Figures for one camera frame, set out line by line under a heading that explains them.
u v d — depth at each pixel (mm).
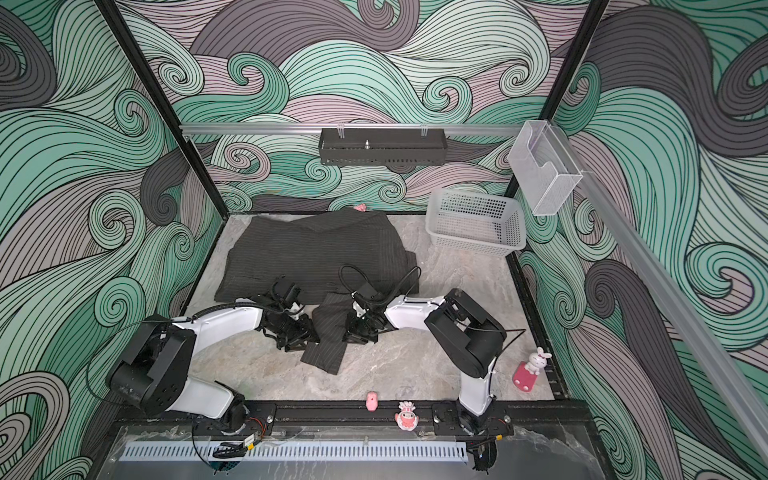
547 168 783
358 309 837
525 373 794
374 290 734
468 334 476
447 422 727
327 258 1078
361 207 1185
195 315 503
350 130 947
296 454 760
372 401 744
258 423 722
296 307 780
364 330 778
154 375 426
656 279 543
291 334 759
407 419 712
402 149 949
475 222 1180
